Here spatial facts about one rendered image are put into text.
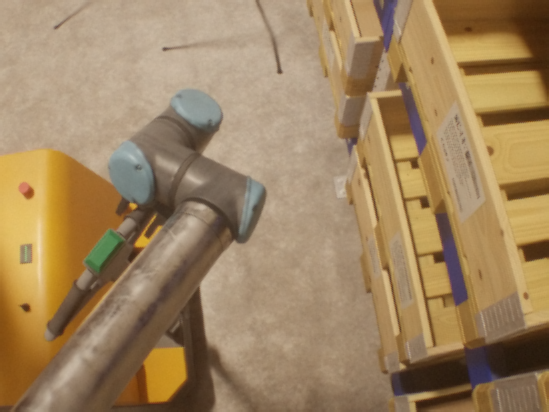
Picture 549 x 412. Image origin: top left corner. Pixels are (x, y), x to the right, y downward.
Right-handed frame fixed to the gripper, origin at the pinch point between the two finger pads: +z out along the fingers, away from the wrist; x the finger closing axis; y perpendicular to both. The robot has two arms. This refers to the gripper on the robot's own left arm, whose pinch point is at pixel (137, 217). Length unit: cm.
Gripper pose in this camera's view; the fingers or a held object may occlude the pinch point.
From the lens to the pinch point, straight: 113.3
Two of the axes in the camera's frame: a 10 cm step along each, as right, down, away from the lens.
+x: -7.9, -6.1, -0.6
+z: -4.8, 5.5, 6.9
